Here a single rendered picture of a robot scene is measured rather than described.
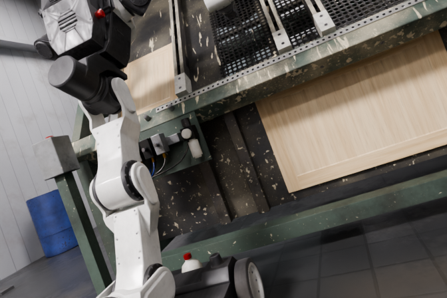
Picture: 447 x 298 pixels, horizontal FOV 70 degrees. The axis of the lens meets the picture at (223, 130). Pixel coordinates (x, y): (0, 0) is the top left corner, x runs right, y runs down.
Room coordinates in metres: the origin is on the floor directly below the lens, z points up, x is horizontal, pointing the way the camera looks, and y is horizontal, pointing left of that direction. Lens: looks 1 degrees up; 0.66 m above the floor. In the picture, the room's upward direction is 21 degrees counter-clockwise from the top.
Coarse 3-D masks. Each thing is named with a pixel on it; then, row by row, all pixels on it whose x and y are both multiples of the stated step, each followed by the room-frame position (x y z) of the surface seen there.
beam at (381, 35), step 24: (408, 0) 1.31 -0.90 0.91; (432, 0) 1.26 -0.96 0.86; (384, 24) 1.30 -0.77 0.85; (408, 24) 1.26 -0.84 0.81; (432, 24) 1.28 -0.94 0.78; (312, 48) 1.39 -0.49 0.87; (336, 48) 1.34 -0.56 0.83; (360, 48) 1.33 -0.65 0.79; (384, 48) 1.35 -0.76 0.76; (240, 72) 1.49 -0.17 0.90; (264, 72) 1.43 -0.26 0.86; (288, 72) 1.38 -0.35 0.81; (312, 72) 1.40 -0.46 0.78; (216, 96) 1.48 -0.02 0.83; (240, 96) 1.46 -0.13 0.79; (264, 96) 1.49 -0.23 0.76; (144, 120) 1.59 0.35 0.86; (168, 120) 1.53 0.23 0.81; (72, 144) 1.73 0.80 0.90
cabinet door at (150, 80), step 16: (160, 48) 1.91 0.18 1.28; (128, 64) 1.97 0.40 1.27; (144, 64) 1.90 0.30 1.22; (160, 64) 1.84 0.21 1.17; (128, 80) 1.88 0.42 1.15; (144, 80) 1.82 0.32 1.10; (160, 80) 1.76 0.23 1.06; (144, 96) 1.75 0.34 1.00; (160, 96) 1.69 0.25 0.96; (176, 96) 1.64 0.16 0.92
